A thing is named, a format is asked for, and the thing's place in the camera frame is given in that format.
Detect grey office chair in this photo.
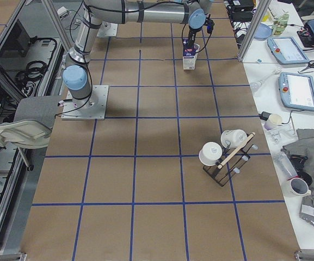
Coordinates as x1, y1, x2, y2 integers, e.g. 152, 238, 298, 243
0, 95, 62, 171

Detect blue white milk carton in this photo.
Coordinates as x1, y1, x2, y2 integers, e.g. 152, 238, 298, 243
182, 39, 200, 70

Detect aluminium frame post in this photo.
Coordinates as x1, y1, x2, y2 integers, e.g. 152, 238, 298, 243
237, 0, 271, 61

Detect lower teach pendant tablet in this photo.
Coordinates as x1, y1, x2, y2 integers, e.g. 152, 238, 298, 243
279, 72, 314, 111

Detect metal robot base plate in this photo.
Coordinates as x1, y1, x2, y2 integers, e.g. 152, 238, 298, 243
61, 85, 109, 120

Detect clear plastic bottle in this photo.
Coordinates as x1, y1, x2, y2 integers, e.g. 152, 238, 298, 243
273, 152, 298, 180

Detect white mug with dark interior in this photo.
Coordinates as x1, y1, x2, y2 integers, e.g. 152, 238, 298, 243
281, 178, 311, 197

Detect light blue bowl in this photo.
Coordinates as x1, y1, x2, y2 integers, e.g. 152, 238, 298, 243
254, 23, 272, 41

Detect small white lavender cup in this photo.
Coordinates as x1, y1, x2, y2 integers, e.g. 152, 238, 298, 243
264, 114, 282, 130

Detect white ceramic mug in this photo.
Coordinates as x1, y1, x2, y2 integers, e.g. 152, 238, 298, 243
220, 129, 247, 148

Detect upper teach pendant tablet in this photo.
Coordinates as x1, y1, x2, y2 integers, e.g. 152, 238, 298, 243
267, 36, 310, 65

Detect teach pendant tablet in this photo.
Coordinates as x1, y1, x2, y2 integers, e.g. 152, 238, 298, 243
267, 36, 310, 65
279, 72, 314, 111

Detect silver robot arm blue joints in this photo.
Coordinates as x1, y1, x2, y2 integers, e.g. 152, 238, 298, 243
63, 1, 211, 105

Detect black wire cup rack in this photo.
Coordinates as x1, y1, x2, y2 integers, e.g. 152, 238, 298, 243
202, 132, 258, 187

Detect green glass jar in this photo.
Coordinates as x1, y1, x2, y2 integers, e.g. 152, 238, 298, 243
272, 13, 290, 36

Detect white cup on rack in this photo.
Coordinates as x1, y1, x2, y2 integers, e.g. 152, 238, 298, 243
199, 142, 223, 166

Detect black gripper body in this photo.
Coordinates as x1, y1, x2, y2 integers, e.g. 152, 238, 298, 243
204, 15, 214, 34

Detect black scissors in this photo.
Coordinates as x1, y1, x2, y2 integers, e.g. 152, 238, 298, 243
298, 60, 314, 73

